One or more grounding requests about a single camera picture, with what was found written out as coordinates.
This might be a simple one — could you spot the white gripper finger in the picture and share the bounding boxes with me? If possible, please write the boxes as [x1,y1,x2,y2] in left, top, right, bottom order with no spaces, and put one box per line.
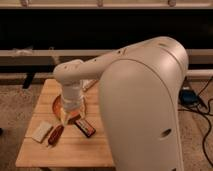
[60,108,80,125]

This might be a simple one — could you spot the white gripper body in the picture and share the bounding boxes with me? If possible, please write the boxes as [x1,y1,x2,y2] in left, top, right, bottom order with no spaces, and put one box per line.
[61,81,83,112]

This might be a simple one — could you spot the orange ceramic bowl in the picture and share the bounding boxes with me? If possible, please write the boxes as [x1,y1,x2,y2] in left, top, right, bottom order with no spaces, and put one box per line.
[52,95,86,122]

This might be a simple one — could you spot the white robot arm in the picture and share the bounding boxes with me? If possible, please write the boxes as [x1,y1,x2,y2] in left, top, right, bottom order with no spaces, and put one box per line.
[54,36,189,171]

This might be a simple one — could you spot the dark rectangular snack packet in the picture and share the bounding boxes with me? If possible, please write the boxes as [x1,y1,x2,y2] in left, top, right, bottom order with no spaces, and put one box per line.
[75,119,96,138]

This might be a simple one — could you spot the wooden table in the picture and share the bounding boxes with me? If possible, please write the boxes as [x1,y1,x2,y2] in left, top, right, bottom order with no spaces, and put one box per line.
[16,79,114,168]

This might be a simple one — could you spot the blue power adapter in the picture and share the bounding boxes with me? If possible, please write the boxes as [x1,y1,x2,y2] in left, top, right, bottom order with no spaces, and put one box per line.
[179,89,198,105]

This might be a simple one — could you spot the white horizontal rail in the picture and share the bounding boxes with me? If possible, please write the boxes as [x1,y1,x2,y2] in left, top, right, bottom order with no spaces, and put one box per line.
[0,49,213,57]

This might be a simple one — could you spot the black cable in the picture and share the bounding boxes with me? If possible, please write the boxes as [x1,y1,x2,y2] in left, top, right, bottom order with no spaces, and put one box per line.
[177,76,213,168]

